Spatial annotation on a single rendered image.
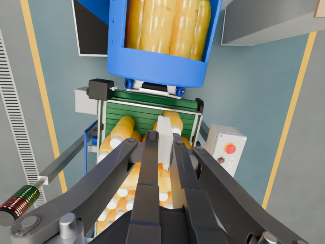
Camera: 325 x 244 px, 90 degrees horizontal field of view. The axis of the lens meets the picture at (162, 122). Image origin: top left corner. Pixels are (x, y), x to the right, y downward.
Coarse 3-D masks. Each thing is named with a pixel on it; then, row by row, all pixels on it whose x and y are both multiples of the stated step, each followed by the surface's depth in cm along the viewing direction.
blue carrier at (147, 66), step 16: (112, 0) 37; (112, 16) 37; (112, 32) 38; (208, 32) 47; (112, 48) 39; (128, 48) 35; (208, 48) 43; (112, 64) 40; (128, 64) 36; (144, 64) 35; (160, 64) 35; (176, 64) 36; (192, 64) 38; (144, 80) 37; (160, 80) 36; (176, 80) 37; (192, 80) 39
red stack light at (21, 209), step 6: (12, 198) 47; (18, 198) 48; (6, 204) 45; (12, 204) 46; (18, 204) 47; (24, 204) 48; (12, 210) 45; (18, 210) 46; (24, 210) 48; (18, 216) 46
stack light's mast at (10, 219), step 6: (42, 180) 59; (36, 186) 56; (0, 210) 44; (6, 210) 44; (0, 216) 44; (6, 216) 44; (12, 216) 45; (0, 222) 45; (6, 222) 45; (12, 222) 45
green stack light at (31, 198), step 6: (24, 186) 52; (30, 186) 53; (18, 192) 50; (24, 192) 50; (30, 192) 51; (36, 192) 53; (24, 198) 49; (30, 198) 50; (36, 198) 53; (30, 204) 50
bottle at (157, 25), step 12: (144, 0) 36; (156, 0) 34; (168, 0) 34; (144, 12) 36; (156, 12) 35; (168, 12) 35; (144, 24) 36; (156, 24) 35; (168, 24) 36; (144, 36) 37; (156, 36) 36; (168, 36) 37; (144, 48) 37; (156, 48) 37; (168, 48) 39
